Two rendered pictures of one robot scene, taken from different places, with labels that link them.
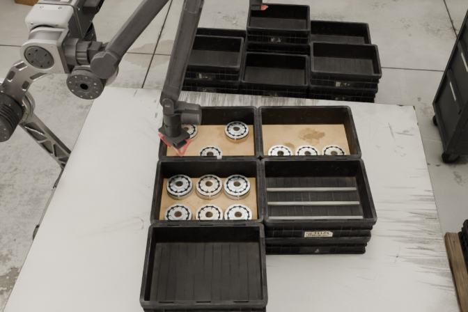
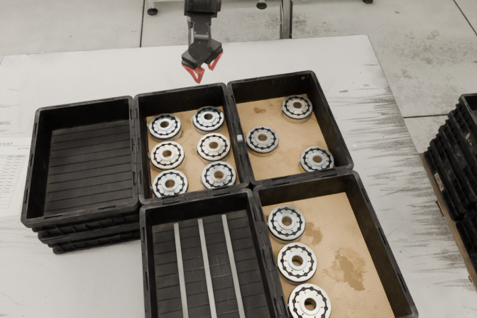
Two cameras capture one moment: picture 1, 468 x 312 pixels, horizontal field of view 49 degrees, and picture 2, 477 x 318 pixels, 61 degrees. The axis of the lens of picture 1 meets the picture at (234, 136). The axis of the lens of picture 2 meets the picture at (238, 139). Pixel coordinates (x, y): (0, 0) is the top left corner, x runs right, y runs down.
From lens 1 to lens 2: 1.44 m
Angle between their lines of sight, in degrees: 49
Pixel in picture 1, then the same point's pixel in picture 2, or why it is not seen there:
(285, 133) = (340, 228)
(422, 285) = not seen: outside the picture
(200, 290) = (77, 168)
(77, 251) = (149, 77)
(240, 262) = (111, 201)
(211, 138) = (297, 138)
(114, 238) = not seen: hidden behind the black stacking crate
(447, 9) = not seen: outside the picture
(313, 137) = (346, 271)
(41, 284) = (115, 64)
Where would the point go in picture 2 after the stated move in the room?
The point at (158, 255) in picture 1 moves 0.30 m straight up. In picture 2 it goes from (119, 123) to (92, 55)
